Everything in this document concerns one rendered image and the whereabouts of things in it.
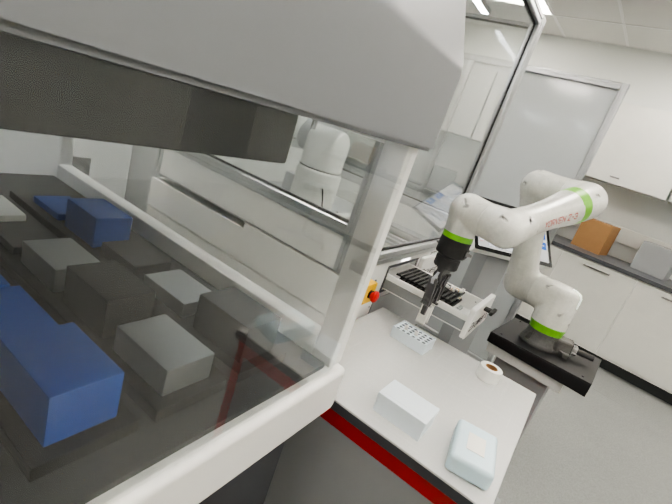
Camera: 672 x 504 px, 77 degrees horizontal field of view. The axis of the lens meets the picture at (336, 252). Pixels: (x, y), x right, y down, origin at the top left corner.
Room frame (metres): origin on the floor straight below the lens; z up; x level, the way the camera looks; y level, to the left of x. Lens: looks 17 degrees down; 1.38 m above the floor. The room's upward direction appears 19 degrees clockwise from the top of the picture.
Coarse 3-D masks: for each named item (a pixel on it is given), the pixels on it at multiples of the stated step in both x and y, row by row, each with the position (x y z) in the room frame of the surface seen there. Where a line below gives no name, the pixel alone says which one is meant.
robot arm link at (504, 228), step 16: (560, 192) 1.36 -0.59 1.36; (496, 208) 1.18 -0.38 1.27; (528, 208) 1.22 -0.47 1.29; (544, 208) 1.24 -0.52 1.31; (560, 208) 1.27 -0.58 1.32; (576, 208) 1.31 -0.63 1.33; (480, 224) 1.18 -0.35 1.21; (496, 224) 1.14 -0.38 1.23; (512, 224) 1.13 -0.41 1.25; (528, 224) 1.15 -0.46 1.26; (544, 224) 1.21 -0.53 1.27; (560, 224) 1.28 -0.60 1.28; (496, 240) 1.14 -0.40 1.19; (512, 240) 1.12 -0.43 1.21
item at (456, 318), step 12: (408, 264) 1.69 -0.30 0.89; (396, 276) 1.61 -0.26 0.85; (384, 288) 1.48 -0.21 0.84; (396, 288) 1.46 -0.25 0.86; (408, 288) 1.44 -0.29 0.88; (408, 300) 1.43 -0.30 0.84; (420, 300) 1.41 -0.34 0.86; (468, 300) 1.57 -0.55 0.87; (480, 300) 1.55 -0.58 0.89; (432, 312) 1.38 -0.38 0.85; (444, 312) 1.36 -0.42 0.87; (456, 312) 1.35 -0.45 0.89; (468, 312) 1.53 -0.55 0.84; (456, 324) 1.34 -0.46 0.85
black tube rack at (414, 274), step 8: (400, 272) 1.53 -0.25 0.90; (408, 272) 1.56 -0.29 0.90; (416, 272) 1.60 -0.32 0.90; (424, 272) 1.64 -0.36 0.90; (408, 280) 1.48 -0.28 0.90; (416, 280) 1.50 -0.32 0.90; (424, 280) 1.54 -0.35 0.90; (424, 288) 1.45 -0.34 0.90; (448, 296) 1.45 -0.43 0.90; (448, 304) 1.44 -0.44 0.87; (456, 304) 1.50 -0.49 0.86
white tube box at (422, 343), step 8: (392, 328) 1.28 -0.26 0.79; (400, 328) 1.28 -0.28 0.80; (408, 328) 1.31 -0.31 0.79; (416, 328) 1.32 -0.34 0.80; (392, 336) 1.27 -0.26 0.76; (400, 336) 1.26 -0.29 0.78; (408, 336) 1.25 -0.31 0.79; (416, 336) 1.26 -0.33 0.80; (424, 336) 1.28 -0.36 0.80; (408, 344) 1.24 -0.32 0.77; (416, 344) 1.23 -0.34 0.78; (424, 344) 1.22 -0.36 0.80; (432, 344) 1.27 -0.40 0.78; (424, 352) 1.23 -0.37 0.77
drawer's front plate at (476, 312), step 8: (488, 296) 1.51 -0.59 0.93; (480, 304) 1.39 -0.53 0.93; (488, 304) 1.48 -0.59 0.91; (472, 312) 1.31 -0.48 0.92; (480, 312) 1.39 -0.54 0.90; (472, 320) 1.31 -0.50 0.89; (480, 320) 1.47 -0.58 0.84; (464, 328) 1.31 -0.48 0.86; (472, 328) 1.38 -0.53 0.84; (464, 336) 1.31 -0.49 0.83
